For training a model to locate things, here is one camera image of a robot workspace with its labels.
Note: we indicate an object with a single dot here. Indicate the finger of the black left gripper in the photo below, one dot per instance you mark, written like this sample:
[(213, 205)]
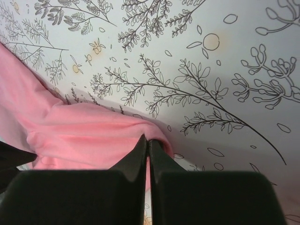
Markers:
[(10, 159)]

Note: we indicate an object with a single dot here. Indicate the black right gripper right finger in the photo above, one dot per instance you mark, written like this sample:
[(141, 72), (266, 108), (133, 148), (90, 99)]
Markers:
[(181, 197)]

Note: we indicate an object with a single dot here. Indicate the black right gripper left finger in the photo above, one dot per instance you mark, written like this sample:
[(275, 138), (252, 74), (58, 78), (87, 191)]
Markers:
[(79, 197)]

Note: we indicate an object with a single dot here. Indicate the pink t shirt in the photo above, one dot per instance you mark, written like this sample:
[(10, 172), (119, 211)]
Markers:
[(78, 136)]

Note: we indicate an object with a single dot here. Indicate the floral patterned table mat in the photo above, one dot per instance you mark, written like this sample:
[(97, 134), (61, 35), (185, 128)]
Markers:
[(220, 77)]

